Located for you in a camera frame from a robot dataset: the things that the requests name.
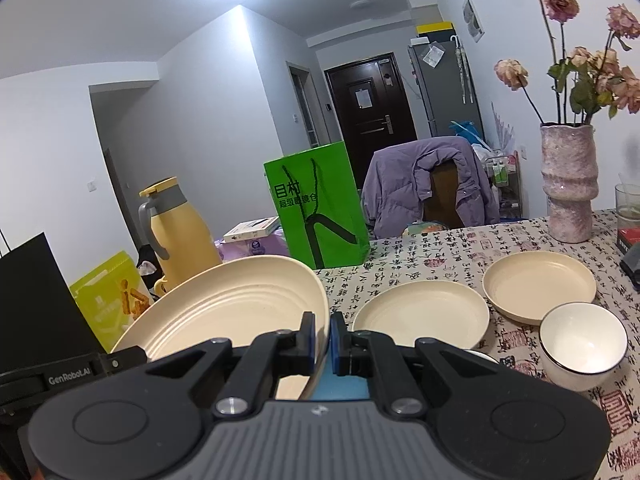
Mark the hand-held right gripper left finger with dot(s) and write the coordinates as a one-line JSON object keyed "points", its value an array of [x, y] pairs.
{"points": [[312, 347]]}

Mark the yellow thermos jug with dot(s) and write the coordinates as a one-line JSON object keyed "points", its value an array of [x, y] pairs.
{"points": [[185, 240]]}

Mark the blue plastic bag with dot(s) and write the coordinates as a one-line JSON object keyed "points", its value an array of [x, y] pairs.
{"points": [[465, 130]]}

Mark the bunch of dried pink flowers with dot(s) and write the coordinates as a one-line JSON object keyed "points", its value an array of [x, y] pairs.
{"points": [[560, 2]]}

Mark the white flat box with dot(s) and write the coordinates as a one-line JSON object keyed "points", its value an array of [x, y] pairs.
{"points": [[250, 229]]}

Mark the folded pale umbrella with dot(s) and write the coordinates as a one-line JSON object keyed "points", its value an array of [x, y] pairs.
{"points": [[462, 75]]}

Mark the purple tissue pack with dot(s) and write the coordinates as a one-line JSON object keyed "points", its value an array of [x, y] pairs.
{"points": [[255, 250]]}

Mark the white paper notice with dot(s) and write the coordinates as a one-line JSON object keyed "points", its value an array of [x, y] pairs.
{"points": [[364, 99]]}

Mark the yellow box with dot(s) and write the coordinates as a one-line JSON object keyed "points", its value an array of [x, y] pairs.
{"points": [[435, 27]]}

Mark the pink ceramic vase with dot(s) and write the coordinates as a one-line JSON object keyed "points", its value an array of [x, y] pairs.
{"points": [[570, 185]]}

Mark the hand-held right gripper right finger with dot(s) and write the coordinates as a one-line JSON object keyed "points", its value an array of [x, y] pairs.
{"points": [[339, 347]]}

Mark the yellow-green paper bag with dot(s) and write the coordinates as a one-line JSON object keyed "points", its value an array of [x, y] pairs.
{"points": [[100, 305]]}

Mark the storage shelf with bottles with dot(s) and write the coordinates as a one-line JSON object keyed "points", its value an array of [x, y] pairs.
{"points": [[502, 180]]}

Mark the black paper bag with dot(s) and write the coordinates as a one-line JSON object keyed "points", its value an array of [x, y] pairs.
{"points": [[40, 300]]}

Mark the green paper bag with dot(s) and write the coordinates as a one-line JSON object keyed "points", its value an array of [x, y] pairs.
{"points": [[320, 200]]}

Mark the clear glass cup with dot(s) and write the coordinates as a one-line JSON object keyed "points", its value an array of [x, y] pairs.
{"points": [[627, 210]]}

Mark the purple padded jacket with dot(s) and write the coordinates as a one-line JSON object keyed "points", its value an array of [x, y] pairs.
{"points": [[395, 180]]}

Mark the red black box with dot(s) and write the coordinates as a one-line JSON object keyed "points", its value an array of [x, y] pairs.
{"points": [[629, 237]]}

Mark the patterned seat cushion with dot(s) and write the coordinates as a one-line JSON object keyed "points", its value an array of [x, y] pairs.
{"points": [[422, 229]]}

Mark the dark entrance door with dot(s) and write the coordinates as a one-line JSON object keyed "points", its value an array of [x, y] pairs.
{"points": [[370, 130]]}

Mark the grey purple cloth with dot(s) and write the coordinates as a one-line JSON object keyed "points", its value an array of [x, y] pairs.
{"points": [[632, 265]]}

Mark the cream round plate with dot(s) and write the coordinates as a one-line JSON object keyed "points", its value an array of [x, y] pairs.
{"points": [[535, 285], [420, 315], [225, 305]]}

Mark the grey interior door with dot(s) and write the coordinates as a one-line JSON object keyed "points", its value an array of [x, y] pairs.
{"points": [[300, 105]]}

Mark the white light switch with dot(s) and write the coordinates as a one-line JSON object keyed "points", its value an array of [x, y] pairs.
{"points": [[91, 185]]}

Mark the wooden chair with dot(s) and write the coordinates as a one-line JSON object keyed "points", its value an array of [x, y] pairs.
{"points": [[445, 195]]}

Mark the clear plastic pouch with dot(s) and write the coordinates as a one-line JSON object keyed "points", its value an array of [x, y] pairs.
{"points": [[433, 55]]}

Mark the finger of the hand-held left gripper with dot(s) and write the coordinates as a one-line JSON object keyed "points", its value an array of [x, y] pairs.
{"points": [[125, 360]]}

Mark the grey refrigerator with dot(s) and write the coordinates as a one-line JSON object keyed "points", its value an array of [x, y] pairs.
{"points": [[445, 100]]}

